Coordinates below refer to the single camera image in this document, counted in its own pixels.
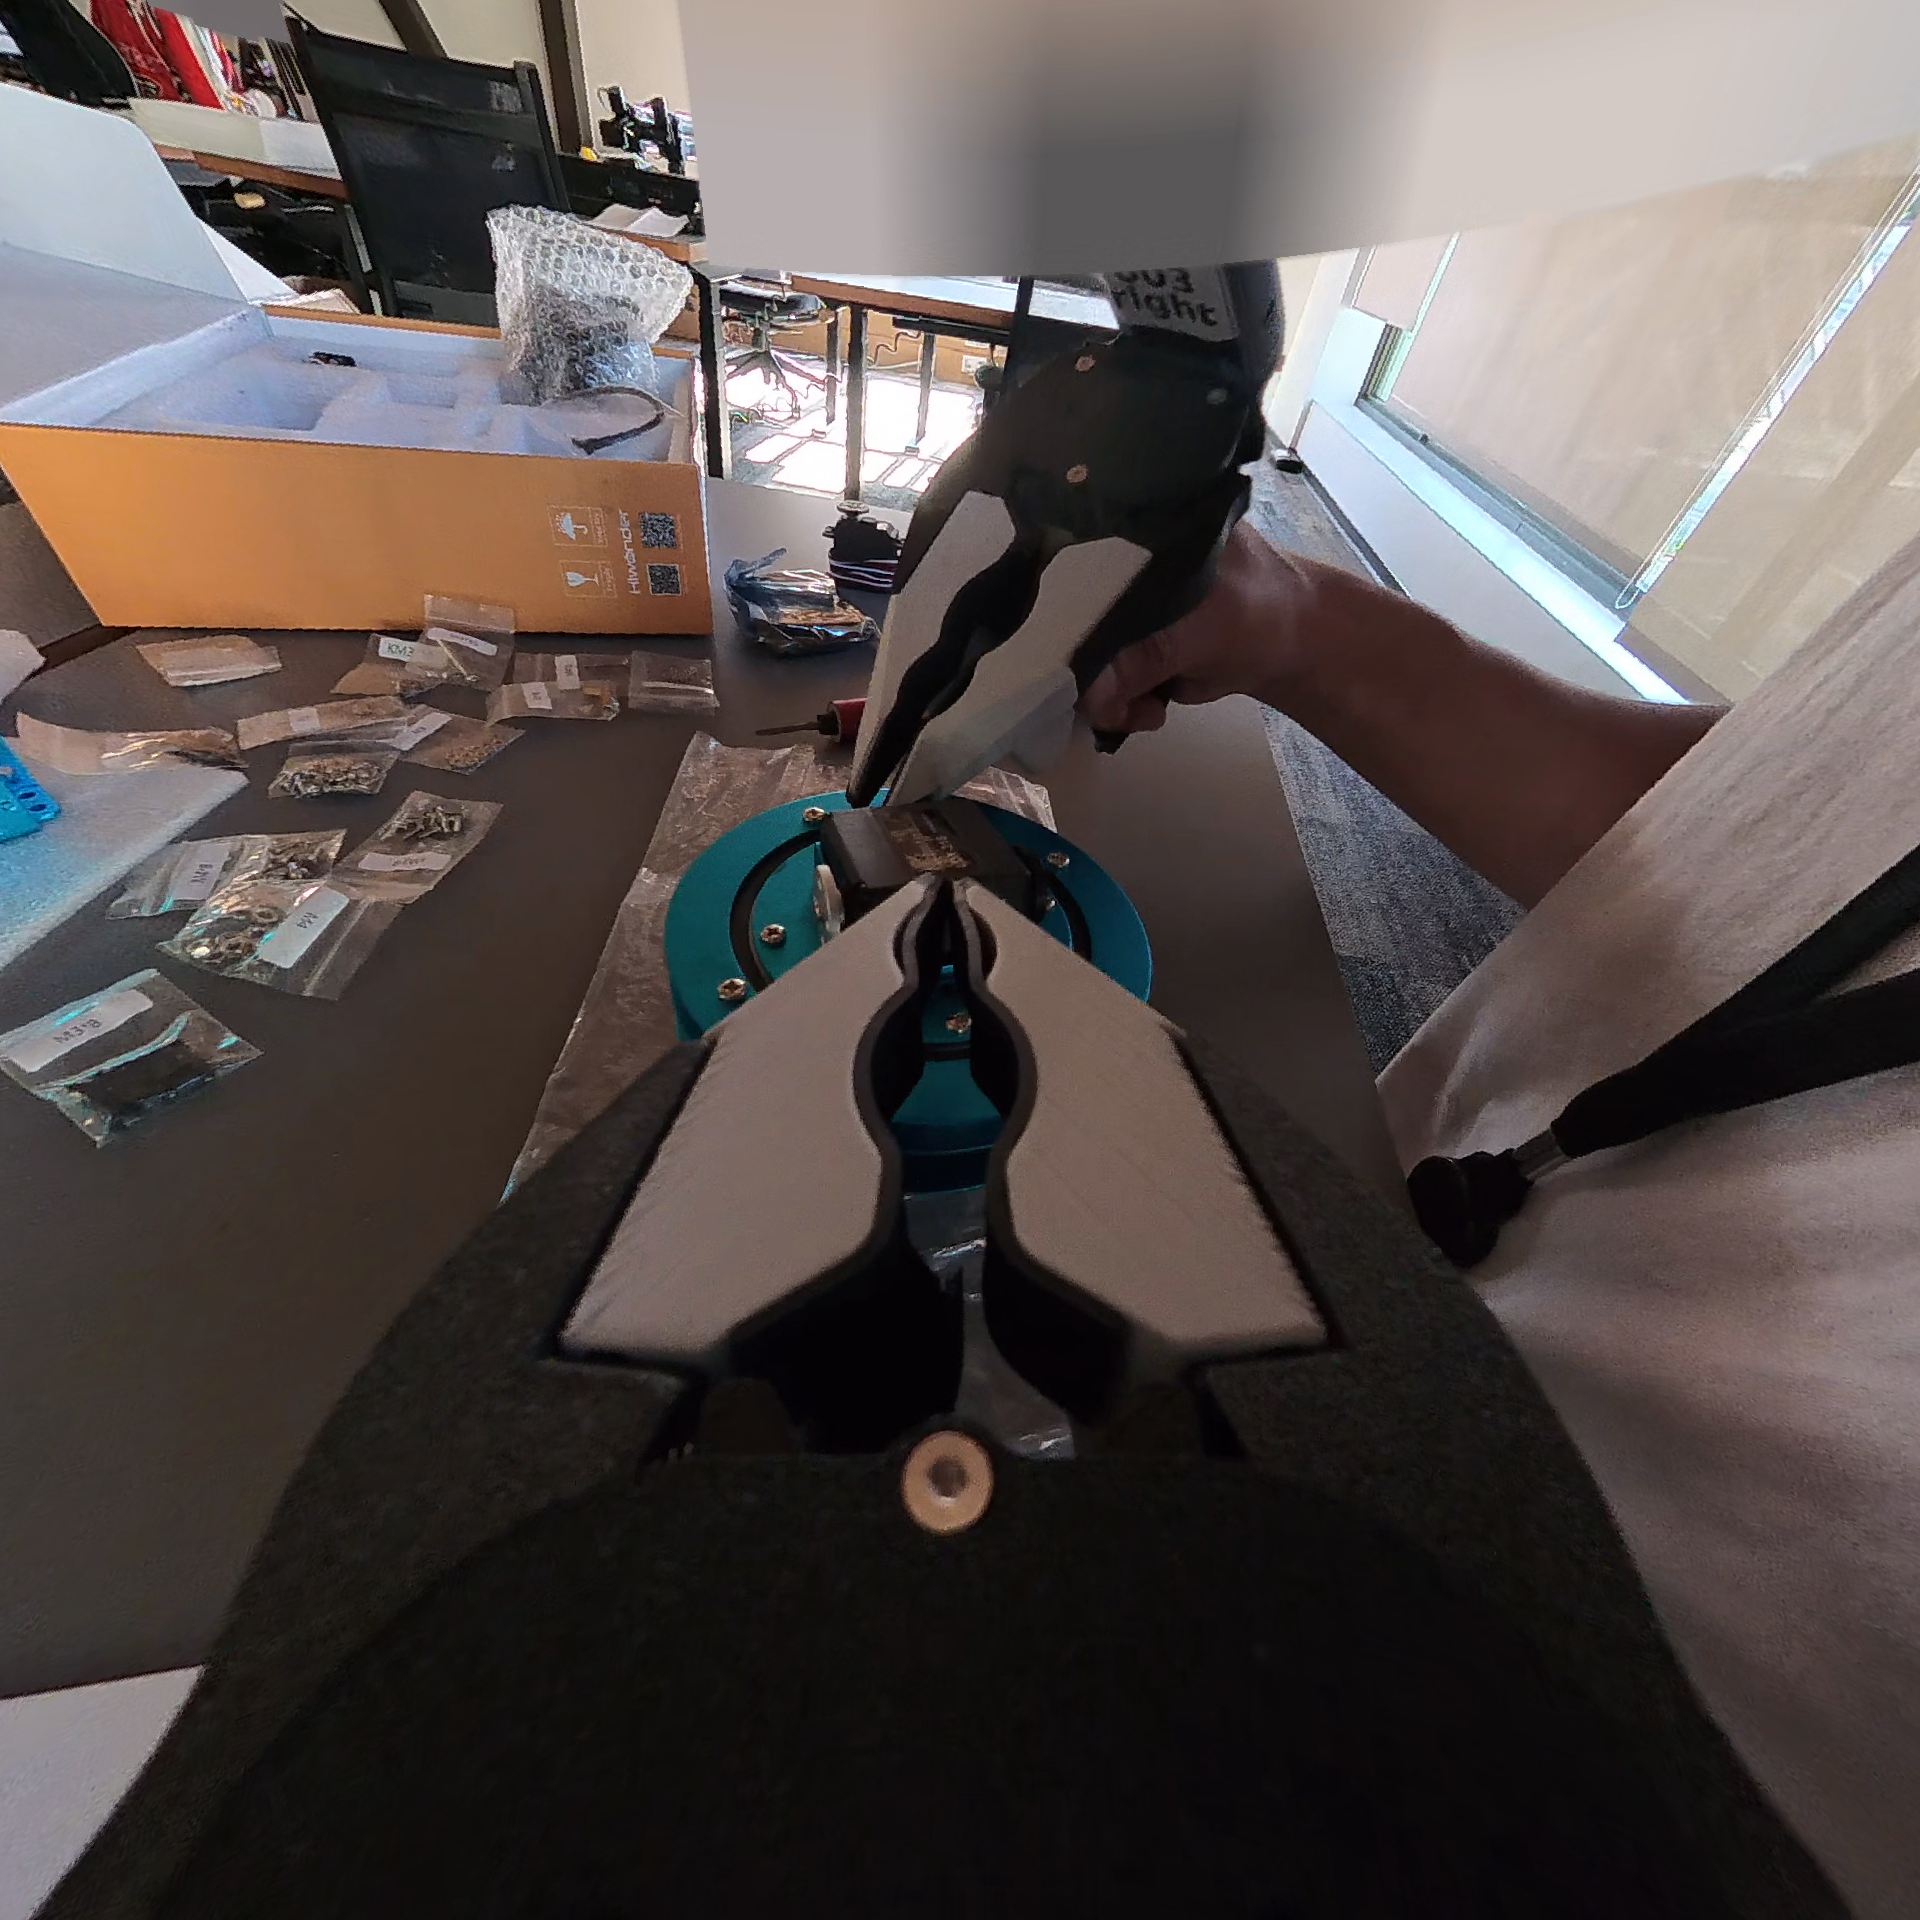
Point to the black office chair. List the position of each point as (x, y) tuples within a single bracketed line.
[(436, 165)]

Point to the person's right forearm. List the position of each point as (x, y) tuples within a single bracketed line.
[(1471, 721)]

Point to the blue perforated U bracket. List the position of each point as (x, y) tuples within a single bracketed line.
[(28, 786)]

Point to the roller window blind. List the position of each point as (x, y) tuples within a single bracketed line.
[(1622, 374)]

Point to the group of small screw bags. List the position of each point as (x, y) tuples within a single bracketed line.
[(301, 915)]

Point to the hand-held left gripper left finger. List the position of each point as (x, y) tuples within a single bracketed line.
[(734, 1185)]

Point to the dark grey desk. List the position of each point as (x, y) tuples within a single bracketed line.
[(301, 1349)]

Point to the red screwdriver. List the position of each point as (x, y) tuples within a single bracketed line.
[(839, 721)]

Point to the bubble wrap bundle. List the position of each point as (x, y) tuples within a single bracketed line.
[(587, 299)]

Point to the orange cardboard box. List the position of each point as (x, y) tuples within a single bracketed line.
[(301, 523)]

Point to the white shirt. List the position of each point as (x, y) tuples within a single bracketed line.
[(1725, 1349)]

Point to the person's right hand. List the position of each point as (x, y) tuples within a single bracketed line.
[(1230, 645)]

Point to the dark foil bag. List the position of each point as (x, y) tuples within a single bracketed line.
[(797, 609)]

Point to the large clear plastic bag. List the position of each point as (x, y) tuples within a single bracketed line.
[(704, 779)]

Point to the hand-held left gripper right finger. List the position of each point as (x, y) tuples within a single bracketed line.
[(1155, 1185)]

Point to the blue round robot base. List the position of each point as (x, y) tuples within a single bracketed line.
[(704, 930)]

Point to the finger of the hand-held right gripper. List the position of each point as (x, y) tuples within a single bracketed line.
[(1049, 629), (937, 600)]

